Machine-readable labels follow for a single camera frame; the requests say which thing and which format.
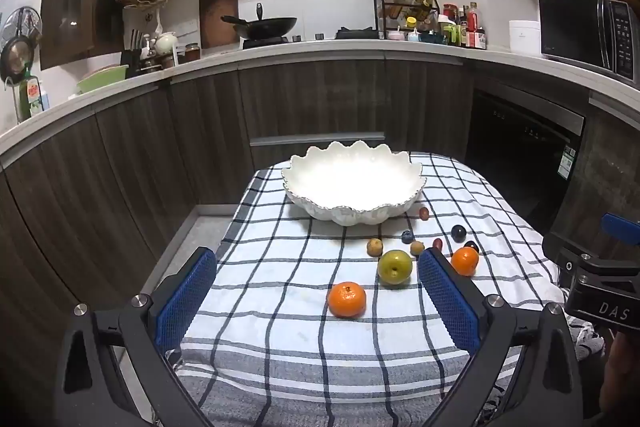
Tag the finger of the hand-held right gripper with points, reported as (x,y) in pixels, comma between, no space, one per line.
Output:
(620,227)
(562,254)

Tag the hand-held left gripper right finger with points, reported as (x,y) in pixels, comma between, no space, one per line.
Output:
(447,302)

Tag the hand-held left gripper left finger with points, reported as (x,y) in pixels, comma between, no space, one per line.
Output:
(185,302)

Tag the mandarin orange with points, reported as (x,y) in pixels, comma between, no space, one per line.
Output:
(465,261)
(346,300)

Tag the red cherry tomato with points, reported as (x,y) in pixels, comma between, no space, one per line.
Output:
(424,213)
(438,243)

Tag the brown longan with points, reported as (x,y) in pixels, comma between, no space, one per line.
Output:
(375,247)
(417,248)

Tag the green apple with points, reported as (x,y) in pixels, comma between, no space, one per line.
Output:
(395,267)

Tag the blueberry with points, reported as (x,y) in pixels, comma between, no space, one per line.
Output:
(408,236)

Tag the white scalloped bowl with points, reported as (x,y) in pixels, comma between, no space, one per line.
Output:
(350,184)

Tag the blue checked white cloth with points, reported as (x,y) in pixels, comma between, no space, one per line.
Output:
(280,287)

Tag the black built-in dishwasher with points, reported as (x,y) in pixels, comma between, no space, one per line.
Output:
(515,157)

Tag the dark wood base cabinets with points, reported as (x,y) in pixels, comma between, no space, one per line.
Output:
(150,147)

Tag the black microwave oven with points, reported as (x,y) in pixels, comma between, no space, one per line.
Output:
(575,27)

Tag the white canister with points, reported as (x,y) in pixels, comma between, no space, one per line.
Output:
(525,38)

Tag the green basin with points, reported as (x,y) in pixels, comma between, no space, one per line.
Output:
(102,79)

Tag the cluster of condiment bottles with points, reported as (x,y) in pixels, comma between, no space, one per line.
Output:
(465,32)

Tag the brown jars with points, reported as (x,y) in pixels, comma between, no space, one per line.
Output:
(192,53)

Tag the black knife block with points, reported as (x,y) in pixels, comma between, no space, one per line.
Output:
(131,57)

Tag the dish soap bottle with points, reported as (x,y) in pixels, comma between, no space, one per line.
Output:
(34,99)

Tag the white teapot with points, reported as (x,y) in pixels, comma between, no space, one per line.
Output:
(166,43)

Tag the gas stove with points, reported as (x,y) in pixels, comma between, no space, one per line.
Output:
(355,33)

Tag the wooden cutting board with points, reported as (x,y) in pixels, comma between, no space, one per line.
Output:
(215,19)

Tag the black wok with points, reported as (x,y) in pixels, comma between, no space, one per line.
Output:
(270,27)

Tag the black spice rack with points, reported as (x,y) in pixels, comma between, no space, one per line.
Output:
(400,7)

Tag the hanging frying pan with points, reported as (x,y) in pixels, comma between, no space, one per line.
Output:
(17,52)

